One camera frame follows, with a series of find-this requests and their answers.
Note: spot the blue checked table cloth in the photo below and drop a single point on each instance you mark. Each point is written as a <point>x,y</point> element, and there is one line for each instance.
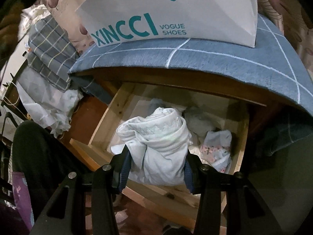
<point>272,64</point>

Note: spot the grey plaid folded fabric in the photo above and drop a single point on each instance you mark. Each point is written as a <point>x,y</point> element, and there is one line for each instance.
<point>51,53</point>

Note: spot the floral white underwear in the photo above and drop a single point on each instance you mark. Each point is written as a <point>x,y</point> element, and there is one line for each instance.
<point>216,149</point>

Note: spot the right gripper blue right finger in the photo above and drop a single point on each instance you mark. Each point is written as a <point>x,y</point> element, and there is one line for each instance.
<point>190,171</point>

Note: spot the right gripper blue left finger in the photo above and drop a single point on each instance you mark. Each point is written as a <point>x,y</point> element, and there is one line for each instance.
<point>123,167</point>

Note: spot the white XINCCI shoe box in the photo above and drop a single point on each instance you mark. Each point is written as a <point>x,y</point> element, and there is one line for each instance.
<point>115,21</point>

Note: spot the wooden drawer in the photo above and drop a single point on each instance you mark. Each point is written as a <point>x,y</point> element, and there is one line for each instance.
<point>202,112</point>

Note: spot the beige leaf print curtain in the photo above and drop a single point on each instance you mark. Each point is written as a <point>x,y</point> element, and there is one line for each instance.
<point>293,17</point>

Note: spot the white plastic bag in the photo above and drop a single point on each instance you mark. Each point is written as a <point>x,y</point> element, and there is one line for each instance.
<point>47,106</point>

